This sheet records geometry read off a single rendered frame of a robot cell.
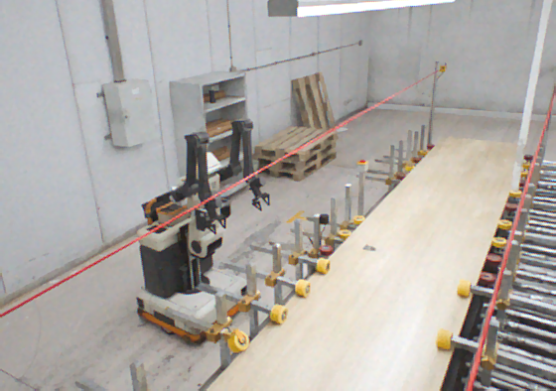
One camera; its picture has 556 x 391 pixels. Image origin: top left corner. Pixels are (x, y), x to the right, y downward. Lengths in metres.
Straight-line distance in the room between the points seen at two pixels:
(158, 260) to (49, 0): 2.39
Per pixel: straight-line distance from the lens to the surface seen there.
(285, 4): 1.69
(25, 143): 4.54
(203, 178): 2.95
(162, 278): 3.65
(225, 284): 3.83
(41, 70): 4.58
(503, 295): 2.59
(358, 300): 2.54
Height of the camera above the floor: 2.35
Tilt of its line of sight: 21 degrees down
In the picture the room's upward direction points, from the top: 2 degrees counter-clockwise
